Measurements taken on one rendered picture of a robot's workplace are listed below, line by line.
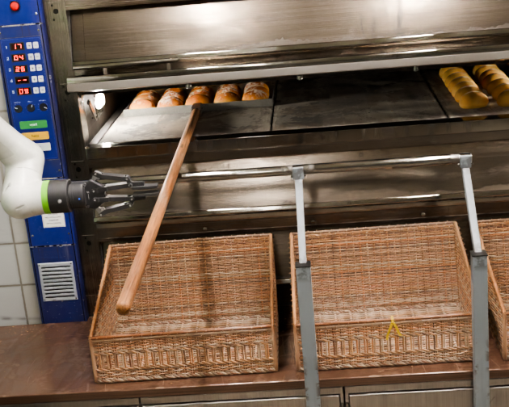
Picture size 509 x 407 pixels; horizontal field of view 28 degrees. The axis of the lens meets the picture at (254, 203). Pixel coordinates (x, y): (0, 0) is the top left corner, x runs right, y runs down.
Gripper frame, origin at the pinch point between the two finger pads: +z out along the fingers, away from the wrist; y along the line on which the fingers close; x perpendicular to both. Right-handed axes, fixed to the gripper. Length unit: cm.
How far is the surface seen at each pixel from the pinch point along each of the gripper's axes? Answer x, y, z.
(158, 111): -100, 0, -9
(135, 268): 62, -1, 6
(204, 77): -42.0, -21.7, 14.9
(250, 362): -7, 58, 23
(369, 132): -56, 3, 65
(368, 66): -41, -21, 65
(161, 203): 17.2, -1.1, 6.6
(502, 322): -7, 50, 97
